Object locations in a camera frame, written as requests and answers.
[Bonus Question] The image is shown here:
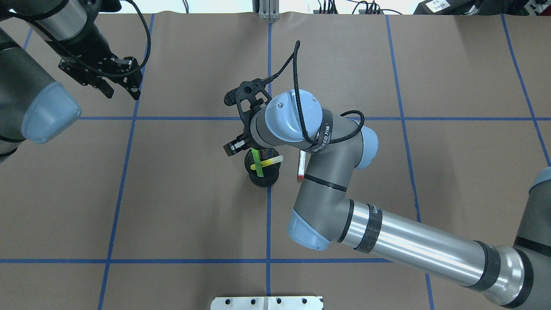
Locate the yellow marker pen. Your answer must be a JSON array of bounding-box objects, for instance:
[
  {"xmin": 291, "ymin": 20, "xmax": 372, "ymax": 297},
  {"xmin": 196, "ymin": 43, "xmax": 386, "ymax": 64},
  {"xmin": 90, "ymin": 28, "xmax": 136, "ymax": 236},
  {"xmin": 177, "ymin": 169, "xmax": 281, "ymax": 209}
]
[{"xmin": 245, "ymin": 155, "xmax": 284, "ymax": 171}]

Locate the red white marker pen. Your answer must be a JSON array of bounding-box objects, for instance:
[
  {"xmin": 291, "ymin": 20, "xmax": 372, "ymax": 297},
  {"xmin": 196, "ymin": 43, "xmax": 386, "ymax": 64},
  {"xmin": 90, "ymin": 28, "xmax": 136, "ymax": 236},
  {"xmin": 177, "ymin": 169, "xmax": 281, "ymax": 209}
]
[{"xmin": 297, "ymin": 150, "xmax": 306, "ymax": 179}]

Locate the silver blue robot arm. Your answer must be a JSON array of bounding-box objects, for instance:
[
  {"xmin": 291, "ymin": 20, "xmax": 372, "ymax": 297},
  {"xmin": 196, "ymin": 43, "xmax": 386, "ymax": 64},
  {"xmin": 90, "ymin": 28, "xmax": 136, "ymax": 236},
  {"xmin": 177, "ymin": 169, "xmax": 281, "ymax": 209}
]
[
  {"xmin": 0, "ymin": 0, "xmax": 151, "ymax": 161},
  {"xmin": 224, "ymin": 86, "xmax": 550, "ymax": 310}
]

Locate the left black braided cable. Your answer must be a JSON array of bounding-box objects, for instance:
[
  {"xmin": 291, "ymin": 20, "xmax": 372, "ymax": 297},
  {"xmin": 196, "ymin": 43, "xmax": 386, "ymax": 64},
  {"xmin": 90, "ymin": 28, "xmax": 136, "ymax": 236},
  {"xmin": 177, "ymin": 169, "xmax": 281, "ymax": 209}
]
[{"xmin": 263, "ymin": 40, "xmax": 365, "ymax": 146}]

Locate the right black braided cable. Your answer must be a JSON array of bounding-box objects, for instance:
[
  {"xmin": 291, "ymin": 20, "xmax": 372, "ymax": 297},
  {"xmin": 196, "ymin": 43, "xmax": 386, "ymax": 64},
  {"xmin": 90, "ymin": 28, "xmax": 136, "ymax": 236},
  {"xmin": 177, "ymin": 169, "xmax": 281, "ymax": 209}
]
[{"xmin": 26, "ymin": 0, "xmax": 152, "ymax": 79}]

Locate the aluminium frame post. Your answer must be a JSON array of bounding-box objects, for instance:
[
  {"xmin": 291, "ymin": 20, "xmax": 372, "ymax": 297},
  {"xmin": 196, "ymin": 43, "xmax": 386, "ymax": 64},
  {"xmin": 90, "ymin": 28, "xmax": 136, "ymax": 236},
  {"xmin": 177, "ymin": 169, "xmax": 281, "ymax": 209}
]
[{"xmin": 252, "ymin": 0, "xmax": 281, "ymax": 22}]

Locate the green marker pen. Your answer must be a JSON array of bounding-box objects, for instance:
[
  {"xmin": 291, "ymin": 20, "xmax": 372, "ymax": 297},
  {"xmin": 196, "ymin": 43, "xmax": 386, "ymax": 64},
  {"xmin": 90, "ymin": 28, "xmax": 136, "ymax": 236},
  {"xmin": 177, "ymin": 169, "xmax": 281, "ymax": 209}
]
[{"xmin": 251, "ymin": 149, "xmax": 264, "ymax": 178}]

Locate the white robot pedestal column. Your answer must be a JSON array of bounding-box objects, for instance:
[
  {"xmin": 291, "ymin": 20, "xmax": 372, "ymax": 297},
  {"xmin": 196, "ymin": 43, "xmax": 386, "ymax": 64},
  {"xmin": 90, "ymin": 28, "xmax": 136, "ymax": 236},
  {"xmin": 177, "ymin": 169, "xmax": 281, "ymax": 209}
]
[{"xmin": 210, "ymin": 296, "xmax": 325, "ymax": 310}]

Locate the black mesh pen cup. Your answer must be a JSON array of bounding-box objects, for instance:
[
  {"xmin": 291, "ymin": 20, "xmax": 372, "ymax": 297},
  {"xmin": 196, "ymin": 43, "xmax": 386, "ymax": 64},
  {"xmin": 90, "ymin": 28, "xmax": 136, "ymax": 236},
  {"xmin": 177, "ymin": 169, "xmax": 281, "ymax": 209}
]
[{"xmin": 244, "ymin": 149, "xmax": 281, "ymax": 188}]

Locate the black braided cable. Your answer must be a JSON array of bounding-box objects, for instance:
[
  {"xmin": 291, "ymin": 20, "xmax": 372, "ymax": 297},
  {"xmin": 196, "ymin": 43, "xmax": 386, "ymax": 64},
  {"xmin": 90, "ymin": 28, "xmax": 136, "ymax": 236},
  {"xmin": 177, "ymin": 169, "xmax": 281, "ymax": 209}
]
[
  {"xmin": 263, "ymin": 40, "xmax": 365, "ymax": 146},
  {"xmin": 26, "ymin": 0, "xmax": 152, "ymax": 79}
]

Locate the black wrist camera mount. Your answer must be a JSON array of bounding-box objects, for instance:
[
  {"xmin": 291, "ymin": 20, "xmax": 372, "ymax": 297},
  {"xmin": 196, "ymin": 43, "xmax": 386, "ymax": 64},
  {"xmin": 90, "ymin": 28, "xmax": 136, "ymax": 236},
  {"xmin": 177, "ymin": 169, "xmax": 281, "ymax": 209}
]
[{"xmin": 223, "ymin": 76, "xmax": 274, "ymax": 126}]

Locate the dark brown flat box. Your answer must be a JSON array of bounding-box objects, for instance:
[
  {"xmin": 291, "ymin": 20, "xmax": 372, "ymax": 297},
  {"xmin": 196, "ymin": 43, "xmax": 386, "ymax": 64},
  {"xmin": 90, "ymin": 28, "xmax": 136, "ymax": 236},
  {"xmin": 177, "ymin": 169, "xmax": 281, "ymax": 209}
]
[{"xmin": 413, "ymin": 0, "xmax": 476, "ymax": 15}]

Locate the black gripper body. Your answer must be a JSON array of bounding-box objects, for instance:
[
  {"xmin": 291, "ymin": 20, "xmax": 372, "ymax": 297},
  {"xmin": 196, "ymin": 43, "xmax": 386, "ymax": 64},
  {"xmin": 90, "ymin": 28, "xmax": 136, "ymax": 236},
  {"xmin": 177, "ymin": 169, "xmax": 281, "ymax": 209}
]
[
  {"xmin": 241, "ymin": 125, "xmax": 259, "ymax": 151},
  {"xmin": 58, "ymin": 26, "xmax": 119, "ymax": 86}
]

